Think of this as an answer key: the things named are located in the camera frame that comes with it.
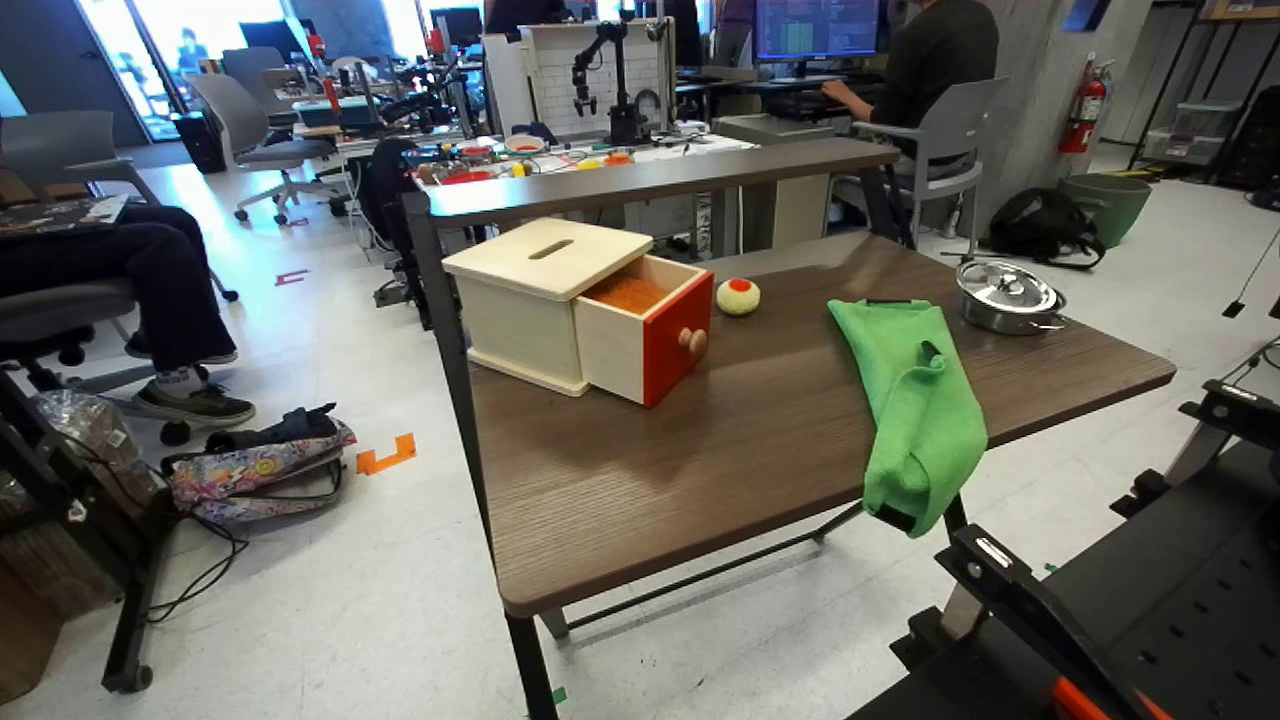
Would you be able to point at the fluffy yellow-green egg toy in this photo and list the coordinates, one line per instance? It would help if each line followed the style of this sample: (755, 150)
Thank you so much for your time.
(739, 297)

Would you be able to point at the small black robot arm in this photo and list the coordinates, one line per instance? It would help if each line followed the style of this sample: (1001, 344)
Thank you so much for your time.
(621, 94)

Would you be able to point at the wooden drawer with red front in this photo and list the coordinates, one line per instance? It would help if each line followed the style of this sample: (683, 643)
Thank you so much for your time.
(675, 342)

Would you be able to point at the pale wooden slot box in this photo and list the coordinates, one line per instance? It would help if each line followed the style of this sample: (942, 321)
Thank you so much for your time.
(535, 301)

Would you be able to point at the brown desk with toys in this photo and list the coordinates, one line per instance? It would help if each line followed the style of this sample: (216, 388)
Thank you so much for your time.
(664, 172)

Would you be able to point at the orange toy block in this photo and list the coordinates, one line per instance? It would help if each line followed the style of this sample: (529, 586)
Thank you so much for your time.
(618, 159)

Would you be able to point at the green microfiber cloth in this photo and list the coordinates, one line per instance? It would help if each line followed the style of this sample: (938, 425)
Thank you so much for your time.
(920, 401)

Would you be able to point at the white backdrop board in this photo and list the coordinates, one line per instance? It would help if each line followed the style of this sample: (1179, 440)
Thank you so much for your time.
(552, 83)

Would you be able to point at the silver pot with lid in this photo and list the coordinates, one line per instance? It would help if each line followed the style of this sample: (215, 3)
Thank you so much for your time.
(1010, 301)

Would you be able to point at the computer monitor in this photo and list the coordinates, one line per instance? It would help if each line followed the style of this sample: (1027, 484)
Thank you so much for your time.
(819, 25)

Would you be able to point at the grey plastic chair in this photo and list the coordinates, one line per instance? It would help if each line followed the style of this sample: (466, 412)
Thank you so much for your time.
(951, 143)

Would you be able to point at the colourful patterned backpack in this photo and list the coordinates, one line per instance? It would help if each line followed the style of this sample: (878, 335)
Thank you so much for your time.
(263, 472)

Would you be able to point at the black backpack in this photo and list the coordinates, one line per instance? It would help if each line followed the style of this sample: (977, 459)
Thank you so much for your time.
(1041, 227)

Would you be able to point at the seated person in black shirt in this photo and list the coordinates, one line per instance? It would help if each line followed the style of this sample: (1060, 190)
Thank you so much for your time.
(942, 52)

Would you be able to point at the grey swivel office chair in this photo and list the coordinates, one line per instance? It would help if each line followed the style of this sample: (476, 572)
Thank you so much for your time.
(244, 127)

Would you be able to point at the seated person in dark trousers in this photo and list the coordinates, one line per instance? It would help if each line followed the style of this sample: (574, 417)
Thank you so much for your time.
(161, 287)

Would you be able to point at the green bin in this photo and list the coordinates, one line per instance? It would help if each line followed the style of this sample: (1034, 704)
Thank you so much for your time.
(1112, 205)

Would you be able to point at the red fire extinguisher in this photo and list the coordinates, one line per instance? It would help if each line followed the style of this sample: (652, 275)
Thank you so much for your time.
(1081, 112)

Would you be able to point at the grey office chair with armrest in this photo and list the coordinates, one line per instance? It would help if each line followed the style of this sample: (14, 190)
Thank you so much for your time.
(54, 314)

